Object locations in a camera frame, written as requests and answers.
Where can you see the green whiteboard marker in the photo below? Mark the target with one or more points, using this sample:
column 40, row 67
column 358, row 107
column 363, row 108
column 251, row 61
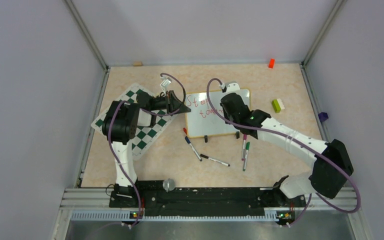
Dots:
column 245, row 160

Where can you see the yellow framed whiteboard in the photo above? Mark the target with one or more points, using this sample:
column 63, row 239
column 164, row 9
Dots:
column 202, row 120

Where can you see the green white toy brick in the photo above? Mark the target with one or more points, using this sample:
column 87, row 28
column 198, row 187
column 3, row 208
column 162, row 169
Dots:
column 278, row 105

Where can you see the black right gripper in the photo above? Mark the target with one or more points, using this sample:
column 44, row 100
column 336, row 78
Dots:
column 225, row 111

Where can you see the blue whiteboard marker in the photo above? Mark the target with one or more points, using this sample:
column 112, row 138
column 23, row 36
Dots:
column 193, row 148

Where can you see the silver round knob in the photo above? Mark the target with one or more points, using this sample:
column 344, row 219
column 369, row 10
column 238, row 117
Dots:
column 169, row 185

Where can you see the purple toy block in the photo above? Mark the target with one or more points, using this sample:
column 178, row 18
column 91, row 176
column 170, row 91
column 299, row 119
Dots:
column 323, row 116

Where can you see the small wooden cork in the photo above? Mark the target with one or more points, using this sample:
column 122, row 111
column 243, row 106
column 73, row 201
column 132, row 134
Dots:
column 137, row 64

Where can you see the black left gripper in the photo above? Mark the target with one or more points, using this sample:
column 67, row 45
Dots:
column 172, row 103

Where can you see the orange toy block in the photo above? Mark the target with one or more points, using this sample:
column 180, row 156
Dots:
column 271, row 63

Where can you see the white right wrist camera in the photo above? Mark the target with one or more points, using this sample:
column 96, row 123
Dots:
column 230, row 87

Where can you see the purple whiteboard marker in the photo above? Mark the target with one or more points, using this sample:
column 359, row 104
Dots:
column 243, row 151

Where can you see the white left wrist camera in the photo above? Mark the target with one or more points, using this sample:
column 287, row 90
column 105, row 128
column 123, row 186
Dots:
column 165, row 82

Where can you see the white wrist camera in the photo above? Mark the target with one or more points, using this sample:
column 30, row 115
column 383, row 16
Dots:
column 230, row 87
column 165, row 82

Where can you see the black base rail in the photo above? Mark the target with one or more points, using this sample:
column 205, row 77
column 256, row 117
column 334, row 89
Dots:
column 150, row 196

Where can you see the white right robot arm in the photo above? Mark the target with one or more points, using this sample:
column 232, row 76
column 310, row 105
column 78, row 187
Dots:
column 327, row 160

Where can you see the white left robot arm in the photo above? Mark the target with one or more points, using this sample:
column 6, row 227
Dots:
column 120, row 126

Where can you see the black whiteboard marker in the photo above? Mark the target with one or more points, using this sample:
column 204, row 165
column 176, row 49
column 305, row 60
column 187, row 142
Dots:
column 215, row 160

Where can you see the green white chessboard mat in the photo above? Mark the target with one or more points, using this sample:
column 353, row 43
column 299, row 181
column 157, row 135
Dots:
column 145, row 136

